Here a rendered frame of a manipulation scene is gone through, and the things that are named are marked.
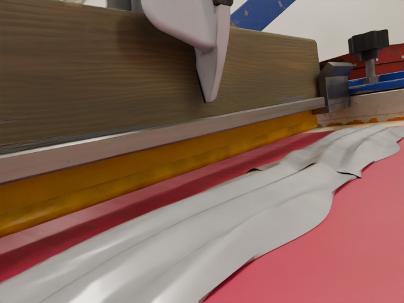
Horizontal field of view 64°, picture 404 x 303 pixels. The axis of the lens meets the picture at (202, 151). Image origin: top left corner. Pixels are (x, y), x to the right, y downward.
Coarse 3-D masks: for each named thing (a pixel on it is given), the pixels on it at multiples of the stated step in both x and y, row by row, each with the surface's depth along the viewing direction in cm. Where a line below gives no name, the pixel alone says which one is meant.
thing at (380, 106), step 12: (360, 96) 39; (372, 96) 38; (384, 96) 37; (396, 96) 36; (348, 108) 40; (360, 108) 39; (372, 108) 38; (384, 108) 37; (396, 108) 36; (324, 120) 42; (336, 120) 41; (348, 120) 40; (360, 120) 39; (372, 120) 38; (384, 120) 37; (396, 120) 37
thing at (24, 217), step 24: (312, 120) 36; (240, 144) 26; (264, 144) 29; (168, 168) 20; (192, 168) 22; (72, 192) 16; (96, 192) 16; (120, 192) 18; (0, 216) 13; (24, 216) 14; (48, 216) 15
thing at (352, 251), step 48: (144, 192) 20; (192, 192) 18; (336, 192) 14; (384, 192) 13; (0, 240) 15; (48, 240) 14; (336, 240) 10; (384, 240) 9; (240, 288) 8; (288, 288) 8; (336, 288) 7; (384, 288) 7
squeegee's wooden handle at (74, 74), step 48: (0, 0) 13; (48, 0) 14; (0, 48) 13; (48, 48) 14; (96, 48) 16; (144, 48) 18; (192, 48) 21; (240, 48) 25; (288, 48) 30; (0, 96) 12; (48, 96) 14; (96, 96) 16; (144, 96) 18; (192, 96) 20; (240, 96) 24; (288, 96) 30; (0, 144) 12; (48, 144) 14
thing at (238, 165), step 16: (272, 144) 33; (288, 144) 31; (304, 144) 30; (400, 144) 23; (224, 160) 28; (240, 160) 27; (256, 160) 25; (272, 160) 24; (384, 160) 19; (400, 160) 18; (368, 176) 16; (384, 176) 15; (400, 176) 15
